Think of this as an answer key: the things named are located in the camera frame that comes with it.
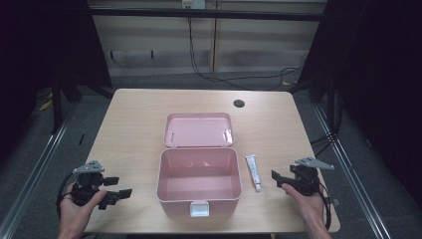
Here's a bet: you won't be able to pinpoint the black floor cables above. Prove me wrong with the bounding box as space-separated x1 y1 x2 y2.
310 130 337 158

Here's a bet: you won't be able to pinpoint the long black wall cable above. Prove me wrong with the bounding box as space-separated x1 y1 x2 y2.
187 16 304 92

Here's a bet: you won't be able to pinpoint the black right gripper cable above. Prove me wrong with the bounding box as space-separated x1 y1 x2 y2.
317 181 333 232

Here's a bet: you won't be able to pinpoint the person's left hand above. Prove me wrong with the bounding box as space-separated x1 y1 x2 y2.
59 183 108 234

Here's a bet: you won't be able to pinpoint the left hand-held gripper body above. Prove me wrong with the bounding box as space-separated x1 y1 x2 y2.
71 159 107 207

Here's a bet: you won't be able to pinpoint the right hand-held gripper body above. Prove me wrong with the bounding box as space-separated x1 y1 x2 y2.
288 156 335 197

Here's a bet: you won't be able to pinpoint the black horizontal frame bar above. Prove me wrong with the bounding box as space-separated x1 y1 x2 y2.
89 7 328 23

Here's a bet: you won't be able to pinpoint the black stand post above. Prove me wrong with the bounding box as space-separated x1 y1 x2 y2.
50 75 65 135

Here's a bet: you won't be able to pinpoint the white ointment tube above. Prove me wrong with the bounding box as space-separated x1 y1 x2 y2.
245 153 263 193

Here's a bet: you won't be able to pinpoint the yellow floor tape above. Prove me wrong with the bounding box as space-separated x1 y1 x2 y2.
38 99 54 113

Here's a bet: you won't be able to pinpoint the person's right hand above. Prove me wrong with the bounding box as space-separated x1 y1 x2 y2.
281 182 330 231

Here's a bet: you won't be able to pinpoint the pink plastic box with lid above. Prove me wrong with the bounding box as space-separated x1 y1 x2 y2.
155 112 244 219

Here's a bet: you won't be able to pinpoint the dark curtain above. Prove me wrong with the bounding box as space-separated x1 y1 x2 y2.
0 0 113 163
297 0 422 208

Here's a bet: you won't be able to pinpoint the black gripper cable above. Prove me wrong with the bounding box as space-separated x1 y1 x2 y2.
55 171 77 221
317 181 333 232

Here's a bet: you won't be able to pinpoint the metal floor rail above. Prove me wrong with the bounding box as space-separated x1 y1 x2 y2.
312 105 394 239
0 106 79 239

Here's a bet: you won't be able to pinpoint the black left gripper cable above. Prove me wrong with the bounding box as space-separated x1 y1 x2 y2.
55 171 77 221

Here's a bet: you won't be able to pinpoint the white wall socket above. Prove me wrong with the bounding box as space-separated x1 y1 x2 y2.
181 0 207 10

